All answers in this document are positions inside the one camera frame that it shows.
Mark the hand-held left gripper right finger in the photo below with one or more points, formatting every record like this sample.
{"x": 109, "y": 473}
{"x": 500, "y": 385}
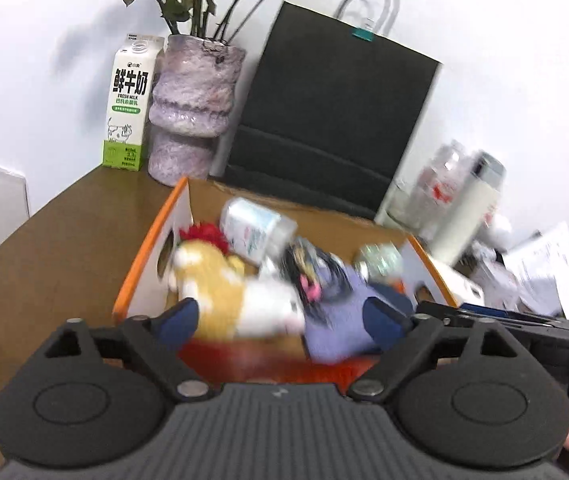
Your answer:
{"x": 384, "y": 320}

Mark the white thermos bottle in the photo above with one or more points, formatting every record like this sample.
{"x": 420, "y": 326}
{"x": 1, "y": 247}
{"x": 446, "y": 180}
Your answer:
{"x": 464, "y": 210}

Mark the clear plastic bottle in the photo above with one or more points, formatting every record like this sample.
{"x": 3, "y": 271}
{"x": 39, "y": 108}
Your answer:
{"x": 439, "y": 185}

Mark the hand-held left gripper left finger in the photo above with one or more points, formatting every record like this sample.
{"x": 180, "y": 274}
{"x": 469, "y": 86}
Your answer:
{"x": 179, "y": 317}

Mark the black paper bag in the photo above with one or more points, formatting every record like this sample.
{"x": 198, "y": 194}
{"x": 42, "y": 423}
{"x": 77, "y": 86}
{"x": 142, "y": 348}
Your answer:
{"x": 334, "y": 110}

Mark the white green milk carton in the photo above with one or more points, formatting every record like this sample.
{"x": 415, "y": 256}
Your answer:
{"x": 129, "y": 100}

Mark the clear drinking glass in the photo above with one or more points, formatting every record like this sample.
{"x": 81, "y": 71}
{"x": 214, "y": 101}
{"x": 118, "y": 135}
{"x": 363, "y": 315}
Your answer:
{"x": 395, "y": 207}

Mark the yellow plush chicken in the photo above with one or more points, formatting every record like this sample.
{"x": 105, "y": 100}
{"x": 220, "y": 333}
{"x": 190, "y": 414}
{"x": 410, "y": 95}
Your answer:
{"x": 224, "y": 285}

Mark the white lying bottle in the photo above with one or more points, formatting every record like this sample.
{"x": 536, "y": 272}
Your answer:
{"x": 254, "y": 227}

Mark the white power strip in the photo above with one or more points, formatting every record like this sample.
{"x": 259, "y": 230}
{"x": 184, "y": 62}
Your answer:
{"x": 464, "y": 285}

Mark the purple pouch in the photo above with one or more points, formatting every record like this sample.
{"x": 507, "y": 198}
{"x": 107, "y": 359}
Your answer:
{"x": 339, "y": 325}

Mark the stack of white papers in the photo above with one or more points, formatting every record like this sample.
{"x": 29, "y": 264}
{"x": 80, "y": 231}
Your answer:
{"x": 539, "y": 260}

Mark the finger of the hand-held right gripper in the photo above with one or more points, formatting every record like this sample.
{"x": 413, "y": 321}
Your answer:
{"x": 489, "y": 312}

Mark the small pink trinket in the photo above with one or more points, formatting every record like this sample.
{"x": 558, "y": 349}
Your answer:
{"x": 312, "y": 287}

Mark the brown wooden desk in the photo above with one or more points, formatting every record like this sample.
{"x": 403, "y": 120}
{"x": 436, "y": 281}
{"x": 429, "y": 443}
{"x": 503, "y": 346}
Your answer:
{"x": 64, "y": 260}

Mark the red cardboard box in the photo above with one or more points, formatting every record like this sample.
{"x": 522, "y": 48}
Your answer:
{"x": 324, "y": 220}

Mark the purple textured vase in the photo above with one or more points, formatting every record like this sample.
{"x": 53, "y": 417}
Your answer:
{"x": 189, "y": 100}

